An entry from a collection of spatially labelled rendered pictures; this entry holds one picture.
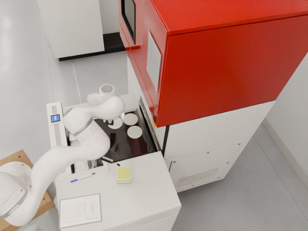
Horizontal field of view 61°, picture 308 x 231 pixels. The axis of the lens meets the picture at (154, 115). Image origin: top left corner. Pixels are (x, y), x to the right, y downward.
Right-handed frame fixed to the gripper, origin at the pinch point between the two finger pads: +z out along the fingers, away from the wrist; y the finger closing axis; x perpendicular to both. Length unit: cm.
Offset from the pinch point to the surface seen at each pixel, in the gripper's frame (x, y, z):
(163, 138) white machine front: 36.0, 9.3, -12.3
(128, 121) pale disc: 8.1, -9.6, 8.1
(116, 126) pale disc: 2.2, -3.3, 8.1
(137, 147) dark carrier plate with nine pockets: 20.4, 7.8, 8.1
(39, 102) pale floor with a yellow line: -117, -63, 98
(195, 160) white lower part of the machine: 60, -6, 30
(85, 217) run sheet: 9, 58, 1
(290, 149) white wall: 156, -78, 87
